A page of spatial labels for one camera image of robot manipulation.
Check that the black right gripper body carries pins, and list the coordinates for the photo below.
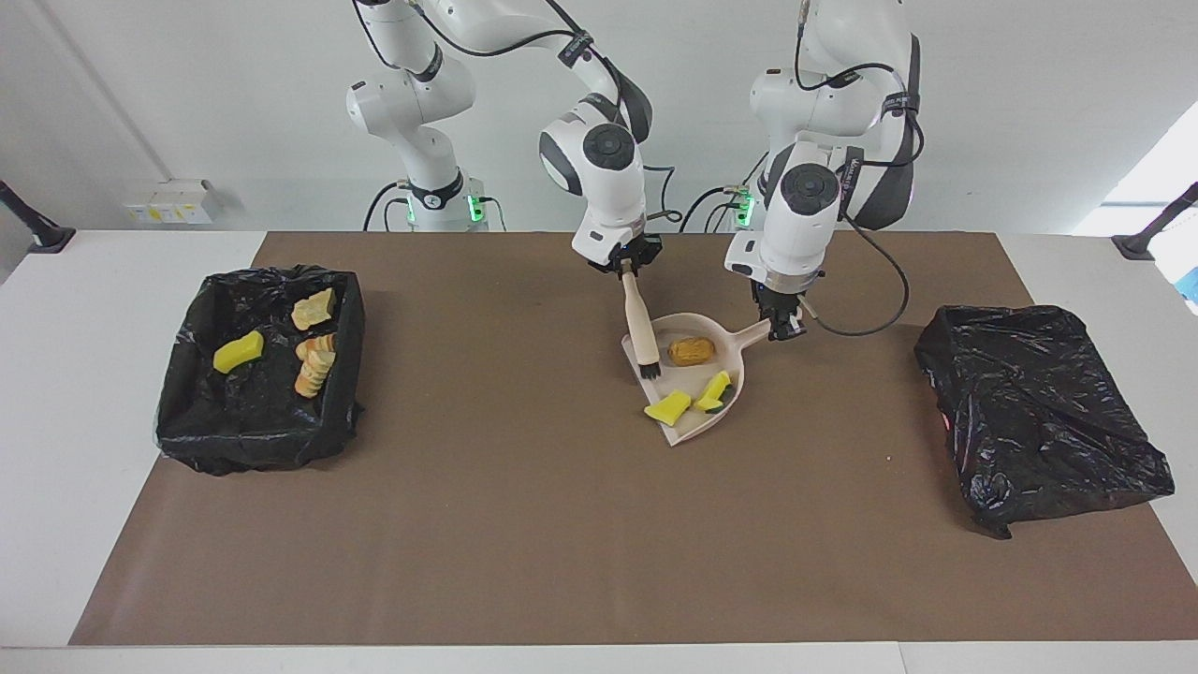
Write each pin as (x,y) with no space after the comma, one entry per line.
(632,255)

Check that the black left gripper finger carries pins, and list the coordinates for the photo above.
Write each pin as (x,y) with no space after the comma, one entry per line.
(788,328)

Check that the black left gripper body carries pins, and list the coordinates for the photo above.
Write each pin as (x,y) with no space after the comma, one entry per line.
(781,298)

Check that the beige hand brush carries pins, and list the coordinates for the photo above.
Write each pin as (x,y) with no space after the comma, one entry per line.
(640,328)

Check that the notched yellow sponge piece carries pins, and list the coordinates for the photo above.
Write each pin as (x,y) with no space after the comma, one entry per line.
(717,389)

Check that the brown sponge chunk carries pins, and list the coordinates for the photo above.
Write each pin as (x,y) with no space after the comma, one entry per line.
(691,352)

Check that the beige plastic dustpan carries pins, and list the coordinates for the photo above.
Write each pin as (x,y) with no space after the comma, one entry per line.
(711,426)

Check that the wedge yellow sponge piece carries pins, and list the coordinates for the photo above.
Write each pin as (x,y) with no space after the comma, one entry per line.
(667,409)

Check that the large tan stone chunk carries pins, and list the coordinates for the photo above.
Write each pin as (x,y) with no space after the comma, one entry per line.
(312,309)

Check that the small tan stone chunk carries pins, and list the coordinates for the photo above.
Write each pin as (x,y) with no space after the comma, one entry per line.
(309,379)

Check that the rounded yellow sponge piece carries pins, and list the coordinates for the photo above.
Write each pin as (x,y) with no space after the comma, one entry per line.
(239,352)

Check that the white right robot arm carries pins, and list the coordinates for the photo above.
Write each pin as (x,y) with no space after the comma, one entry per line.
(608,178)

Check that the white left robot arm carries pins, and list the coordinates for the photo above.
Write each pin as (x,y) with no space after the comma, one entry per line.
(800,225)

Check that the bin wrapped in black bag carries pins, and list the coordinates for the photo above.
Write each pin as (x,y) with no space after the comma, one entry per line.
(1029,412)

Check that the open bin with black bag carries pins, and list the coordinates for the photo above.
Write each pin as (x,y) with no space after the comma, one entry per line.
(262,421)

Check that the brown paper table mat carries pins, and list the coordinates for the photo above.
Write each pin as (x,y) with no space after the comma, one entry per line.
(562,580)

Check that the blue object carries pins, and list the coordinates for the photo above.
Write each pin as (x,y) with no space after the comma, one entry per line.
(1191,285)

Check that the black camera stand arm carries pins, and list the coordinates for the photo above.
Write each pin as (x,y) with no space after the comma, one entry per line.
(42,234)
(1142,245)

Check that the white wall socket box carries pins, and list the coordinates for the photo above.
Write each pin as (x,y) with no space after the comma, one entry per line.
(168,201)

